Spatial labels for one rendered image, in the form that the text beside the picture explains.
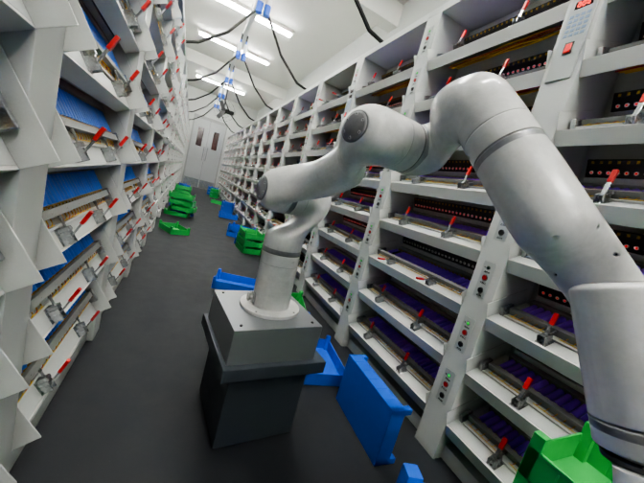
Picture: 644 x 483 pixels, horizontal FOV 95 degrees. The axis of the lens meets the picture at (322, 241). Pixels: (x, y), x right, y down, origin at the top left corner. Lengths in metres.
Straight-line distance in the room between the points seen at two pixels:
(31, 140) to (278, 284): 0.60
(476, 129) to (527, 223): 0.15
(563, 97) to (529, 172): 0.76
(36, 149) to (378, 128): 0.51
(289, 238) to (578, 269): 0.64
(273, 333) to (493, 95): 0.71
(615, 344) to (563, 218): 0.13
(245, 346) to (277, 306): 0.15
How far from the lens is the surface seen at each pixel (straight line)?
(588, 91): 1.26
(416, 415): 1.40
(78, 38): 0.71
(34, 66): 0.62
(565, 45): 1.26
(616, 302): 0.40
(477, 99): 0.50
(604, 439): 0.43
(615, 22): 1.35
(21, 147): 0.61
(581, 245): 0.45
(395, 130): 0.56
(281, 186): 0.80
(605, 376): 0.41
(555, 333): 1.09
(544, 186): 0.43
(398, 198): 1.62
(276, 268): 0.88
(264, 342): 0.87
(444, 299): 1.21
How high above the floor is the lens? 0.77
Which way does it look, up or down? 8 degrees down
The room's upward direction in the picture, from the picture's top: 15 degrees clockwise
